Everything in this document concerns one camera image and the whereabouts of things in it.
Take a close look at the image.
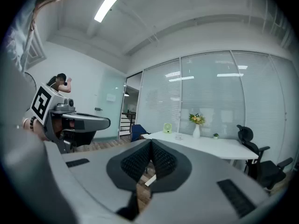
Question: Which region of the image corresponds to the white table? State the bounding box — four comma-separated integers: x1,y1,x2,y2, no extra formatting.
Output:
137,51,294,149

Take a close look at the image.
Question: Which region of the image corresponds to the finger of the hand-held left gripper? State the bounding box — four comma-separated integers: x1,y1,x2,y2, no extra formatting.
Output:
70,131,96,147
61,112,111,132

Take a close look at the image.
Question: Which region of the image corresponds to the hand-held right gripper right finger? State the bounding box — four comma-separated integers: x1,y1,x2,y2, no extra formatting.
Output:
135,138,285,224

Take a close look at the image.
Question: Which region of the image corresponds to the person's left hand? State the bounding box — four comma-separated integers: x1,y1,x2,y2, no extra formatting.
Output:
34,120,50,141

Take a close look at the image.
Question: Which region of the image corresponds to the black office chair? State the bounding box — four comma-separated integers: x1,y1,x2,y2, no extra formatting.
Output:
236,124,294,191

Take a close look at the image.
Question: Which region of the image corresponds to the white vase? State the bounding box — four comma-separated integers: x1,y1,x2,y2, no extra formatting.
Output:
192,124,201,139

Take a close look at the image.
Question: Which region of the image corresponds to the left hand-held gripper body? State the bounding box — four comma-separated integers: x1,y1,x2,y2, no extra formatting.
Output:
29,83,78,154

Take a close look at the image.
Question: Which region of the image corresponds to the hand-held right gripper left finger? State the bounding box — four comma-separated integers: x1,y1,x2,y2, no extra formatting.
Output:
44,138,153,224

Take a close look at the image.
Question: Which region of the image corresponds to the ceiling light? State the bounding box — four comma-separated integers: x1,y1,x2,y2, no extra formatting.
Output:
94,0,122,23

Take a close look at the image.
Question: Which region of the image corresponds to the yellow flower bouquet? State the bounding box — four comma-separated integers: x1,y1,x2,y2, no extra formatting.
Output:
188,112,206,126

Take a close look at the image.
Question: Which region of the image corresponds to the dark bead bracelet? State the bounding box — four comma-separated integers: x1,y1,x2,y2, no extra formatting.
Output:
29,115,37,132

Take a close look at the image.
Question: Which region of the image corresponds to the black standing fan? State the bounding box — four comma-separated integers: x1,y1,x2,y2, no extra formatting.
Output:
23,71,37,95

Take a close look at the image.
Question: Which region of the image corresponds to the black stair railing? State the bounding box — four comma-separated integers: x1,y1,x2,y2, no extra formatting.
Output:
120,110,136,134

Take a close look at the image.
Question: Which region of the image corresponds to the person in printed t-shirt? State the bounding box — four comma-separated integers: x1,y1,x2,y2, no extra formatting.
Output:
2,0,38,74

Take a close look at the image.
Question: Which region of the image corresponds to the blue chair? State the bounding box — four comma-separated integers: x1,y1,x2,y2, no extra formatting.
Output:
130,124,150,142

